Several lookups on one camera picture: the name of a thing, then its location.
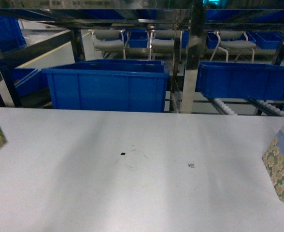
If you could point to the grey chair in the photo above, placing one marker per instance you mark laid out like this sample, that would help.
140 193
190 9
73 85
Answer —
235 40
109 41

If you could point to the blue crate behind table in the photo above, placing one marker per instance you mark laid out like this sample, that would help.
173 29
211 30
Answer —
109 85

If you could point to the grey chair at right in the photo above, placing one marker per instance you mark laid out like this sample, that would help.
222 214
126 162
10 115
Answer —
235 40

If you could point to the shallow blue bin right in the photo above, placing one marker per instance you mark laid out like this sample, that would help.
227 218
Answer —
240 81

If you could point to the grey chair at left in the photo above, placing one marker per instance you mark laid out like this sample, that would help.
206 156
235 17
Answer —
109 41

